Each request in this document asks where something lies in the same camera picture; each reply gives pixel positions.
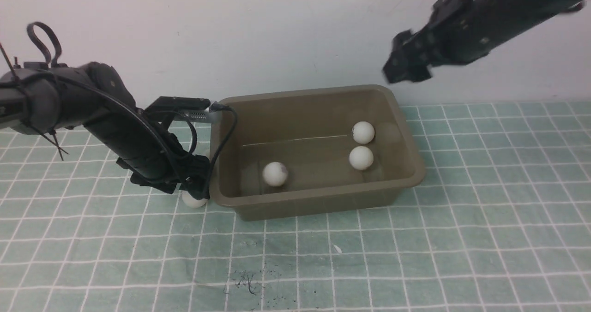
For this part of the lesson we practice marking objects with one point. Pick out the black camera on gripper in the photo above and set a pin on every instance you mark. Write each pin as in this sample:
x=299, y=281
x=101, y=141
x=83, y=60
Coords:
x=195, y=108

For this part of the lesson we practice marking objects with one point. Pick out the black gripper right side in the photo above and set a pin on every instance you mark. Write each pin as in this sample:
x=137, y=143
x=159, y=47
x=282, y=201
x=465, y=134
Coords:
x=451, y=37

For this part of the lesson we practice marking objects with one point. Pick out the olive green plastic bin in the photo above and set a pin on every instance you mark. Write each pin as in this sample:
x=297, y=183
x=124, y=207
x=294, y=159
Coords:
x=310, y=132

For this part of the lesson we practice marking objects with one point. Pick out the white ping-pong ball with logo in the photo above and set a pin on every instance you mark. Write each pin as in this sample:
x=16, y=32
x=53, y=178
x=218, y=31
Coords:
x=363, y=132

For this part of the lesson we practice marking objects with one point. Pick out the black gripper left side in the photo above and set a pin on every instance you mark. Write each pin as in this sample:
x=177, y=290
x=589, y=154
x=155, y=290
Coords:
x=142, y=153

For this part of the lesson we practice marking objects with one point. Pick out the green grid tablecloth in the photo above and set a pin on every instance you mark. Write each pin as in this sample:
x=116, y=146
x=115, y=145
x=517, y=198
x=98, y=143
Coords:
x=501, y=223

